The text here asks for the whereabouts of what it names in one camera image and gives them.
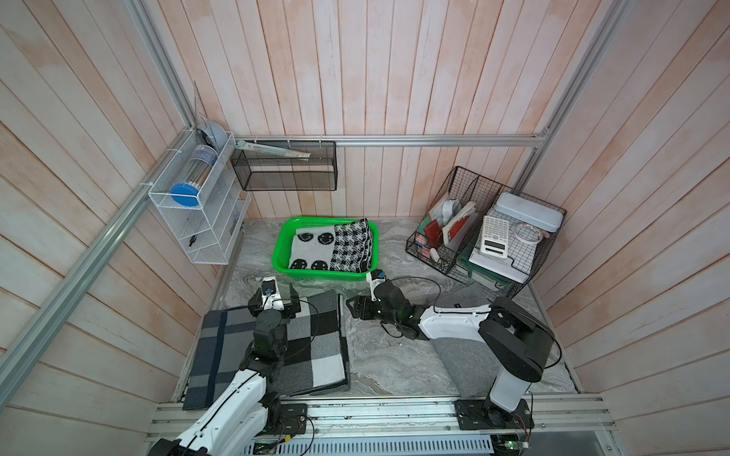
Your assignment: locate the green plastic basket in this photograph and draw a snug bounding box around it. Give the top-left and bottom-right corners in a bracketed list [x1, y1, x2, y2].
[272, 217, 378, 281]

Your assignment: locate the black white smiley scarf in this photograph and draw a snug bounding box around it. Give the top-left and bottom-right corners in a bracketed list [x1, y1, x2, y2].
[288, 218, 375, 274]

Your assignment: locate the grey black checkered scarf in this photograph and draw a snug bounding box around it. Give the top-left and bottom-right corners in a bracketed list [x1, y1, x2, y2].
[273, 291, 349, 397]

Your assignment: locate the plain grey scarf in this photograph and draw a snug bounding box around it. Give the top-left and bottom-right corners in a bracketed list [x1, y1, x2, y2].
[432, 284, 501, 398]

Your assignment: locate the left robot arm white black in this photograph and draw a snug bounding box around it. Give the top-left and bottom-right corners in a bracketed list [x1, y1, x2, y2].
[148, 277, 306, 455]

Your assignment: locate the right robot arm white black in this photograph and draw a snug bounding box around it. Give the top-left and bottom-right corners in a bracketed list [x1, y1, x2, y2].
[345, 279, 559, 433]

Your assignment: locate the navy grey plaid scarf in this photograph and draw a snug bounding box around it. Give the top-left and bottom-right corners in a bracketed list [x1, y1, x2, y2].
[182, 307, 256, 410]

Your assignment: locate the grey ruler in basket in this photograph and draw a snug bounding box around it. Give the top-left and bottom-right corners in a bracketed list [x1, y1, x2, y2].
[237, 140, 311, 159]

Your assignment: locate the red booklet in organizer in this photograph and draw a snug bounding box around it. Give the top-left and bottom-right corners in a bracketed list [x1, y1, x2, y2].
[423, 216, 471, 249]

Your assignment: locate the white calculator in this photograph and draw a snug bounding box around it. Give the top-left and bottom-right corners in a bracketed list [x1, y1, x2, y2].
[479, 216, 509, 260]

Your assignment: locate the clear tube blue cap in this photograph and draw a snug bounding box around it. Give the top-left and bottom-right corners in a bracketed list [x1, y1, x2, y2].
[170, 144, 219, 207]

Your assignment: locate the white tape roll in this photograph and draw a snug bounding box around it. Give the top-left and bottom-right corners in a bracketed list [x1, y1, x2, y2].
[513, 223, 544, 245]

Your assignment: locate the white rectangular plastic box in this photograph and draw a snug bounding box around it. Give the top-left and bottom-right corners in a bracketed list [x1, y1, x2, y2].
[494, 193, 564, 233]

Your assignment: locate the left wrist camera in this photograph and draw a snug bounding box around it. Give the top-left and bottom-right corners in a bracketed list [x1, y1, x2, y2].
[260, 277, 284, 312]

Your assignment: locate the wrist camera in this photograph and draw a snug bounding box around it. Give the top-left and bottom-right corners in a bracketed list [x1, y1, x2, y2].
[366, 269, 387, 301]
[260, 277, 284, 312]

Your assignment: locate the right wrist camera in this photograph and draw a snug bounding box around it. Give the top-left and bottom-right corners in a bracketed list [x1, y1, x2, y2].
[366, 269, 387, 301]

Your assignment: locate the black wire desk organizer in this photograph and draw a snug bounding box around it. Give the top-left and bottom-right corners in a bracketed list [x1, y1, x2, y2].
[406, 166, 567, 298]

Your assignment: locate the white wire wall shelf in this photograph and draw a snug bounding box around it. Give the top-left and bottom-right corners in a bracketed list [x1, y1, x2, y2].
[148, 131, 251, 265]

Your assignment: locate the black mesh wall basket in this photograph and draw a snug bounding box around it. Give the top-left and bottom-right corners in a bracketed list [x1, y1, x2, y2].
[230, 142, 338, 192]

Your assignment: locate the horizontal aluminium wall bar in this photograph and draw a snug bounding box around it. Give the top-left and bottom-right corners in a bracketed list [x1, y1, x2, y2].
[235, 134, 546, 147]

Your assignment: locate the aluminium mounting rail base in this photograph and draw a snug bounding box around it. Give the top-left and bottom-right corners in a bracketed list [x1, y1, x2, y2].
[144, 395, 623, 456]

